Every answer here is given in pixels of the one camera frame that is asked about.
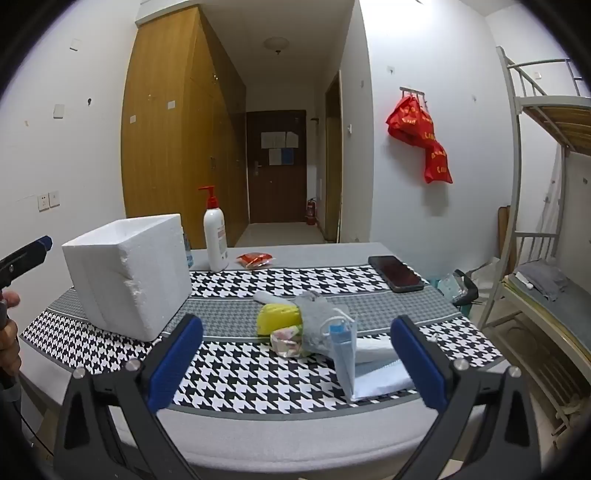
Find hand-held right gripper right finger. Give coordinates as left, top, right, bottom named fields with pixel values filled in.
left=390, top=315, right=541, bottom=480

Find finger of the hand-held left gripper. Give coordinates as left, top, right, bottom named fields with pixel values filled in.
left=0, top=235, right=54, bottom=289

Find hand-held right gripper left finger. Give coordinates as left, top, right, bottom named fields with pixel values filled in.
left=53, top=314, right=218, bottom=480

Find white cloth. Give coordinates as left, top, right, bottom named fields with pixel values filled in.
left=355, top=335, right=402, bottom=365

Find blue face mask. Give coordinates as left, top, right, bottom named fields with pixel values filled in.
left=321, top=308, right=416, bottom=403

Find white foam box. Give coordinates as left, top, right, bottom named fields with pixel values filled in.
left=61, top=213, right=194, bottom=342

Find yellow sponge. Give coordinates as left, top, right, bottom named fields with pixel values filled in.
left=257, top=302, right=303, bottom=340

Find pastel patterned soft bundle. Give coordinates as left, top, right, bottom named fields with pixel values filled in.
left=269, top=324, right=305, bottom=358

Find grey sock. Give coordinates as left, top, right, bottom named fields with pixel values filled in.
left=293, top=291, right=345, bottom=358

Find person's left hand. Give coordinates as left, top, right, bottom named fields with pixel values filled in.
left=0, top=291, right=22, bottom=377

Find houndstooth table cloth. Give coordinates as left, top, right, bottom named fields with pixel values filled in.
left=21, top=263, right=504, bottom=416

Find clear plastic bag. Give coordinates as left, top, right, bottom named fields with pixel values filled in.
left=434, top=273, right=462, bottom=298

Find black chair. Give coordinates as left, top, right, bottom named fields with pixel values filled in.
left=452, top=269, right=479, bottom=319

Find black smartphone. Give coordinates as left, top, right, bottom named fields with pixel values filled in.
left=368, top=255, right=424, bottom=293

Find clear bottle blue label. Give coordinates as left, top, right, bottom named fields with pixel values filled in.
left=181, top=226, right=194, bottom=271

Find red snack packet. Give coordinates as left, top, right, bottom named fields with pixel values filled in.
left=236, top=252, right=275, bottom=269

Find white lotion pump bottle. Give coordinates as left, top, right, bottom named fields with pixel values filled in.
left=198, top=185, right=230, bottom=273

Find grey folded cloth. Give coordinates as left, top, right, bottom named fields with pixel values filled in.
left=515, top=261, right=570, bottom=301

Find grey bed mattress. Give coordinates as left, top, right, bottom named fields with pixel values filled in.
left=503, top=272, right=591, bottom=352

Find wooden boards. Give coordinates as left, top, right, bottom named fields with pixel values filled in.
left=498, top=205, right=511, bottom=268

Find wooden wardrobe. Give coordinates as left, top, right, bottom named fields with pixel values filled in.
left=121, top=6, right=250, bottom=250

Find dark brown door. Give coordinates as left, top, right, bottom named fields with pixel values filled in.
left=246, top=109, right=308, bottom=224

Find red printed bag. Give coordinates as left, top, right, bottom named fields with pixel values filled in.
left=386, top=95, right=437, bottom=148
left=424, top=141, right=453, bottom=184

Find brown wooden side door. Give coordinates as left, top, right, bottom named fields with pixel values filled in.
left=324, top=70, right=345, bottom=243

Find metal bunk bed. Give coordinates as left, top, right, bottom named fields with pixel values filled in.
left=496, top=45, right=591, bottom=435

